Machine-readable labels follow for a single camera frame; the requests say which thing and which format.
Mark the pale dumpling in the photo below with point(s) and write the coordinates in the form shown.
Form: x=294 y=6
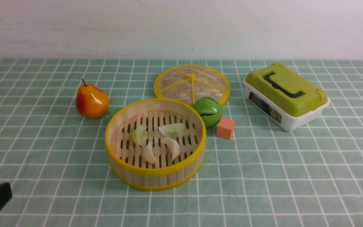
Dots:
x=173 y=147
x=148 y=155
x=139 y=135
x=172 y=130

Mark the bamboo steamer tray yellow rim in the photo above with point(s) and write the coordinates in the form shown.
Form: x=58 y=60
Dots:
x=125 y=157

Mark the woven bamboo steamer lid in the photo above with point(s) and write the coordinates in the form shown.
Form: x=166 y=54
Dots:
x=187 y=83

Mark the orange red pear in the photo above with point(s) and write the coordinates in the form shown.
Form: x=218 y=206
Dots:
x=91 y=102

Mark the small green block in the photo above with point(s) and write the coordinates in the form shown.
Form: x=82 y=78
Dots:
x=114 y=111

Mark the green round bell ball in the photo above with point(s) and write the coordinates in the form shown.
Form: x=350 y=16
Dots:
x=209 y=109

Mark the orange foam cube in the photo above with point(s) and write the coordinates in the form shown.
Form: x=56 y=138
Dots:
x=225 y=128

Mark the green lidded white box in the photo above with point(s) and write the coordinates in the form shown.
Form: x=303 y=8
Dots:
x=287 y=98

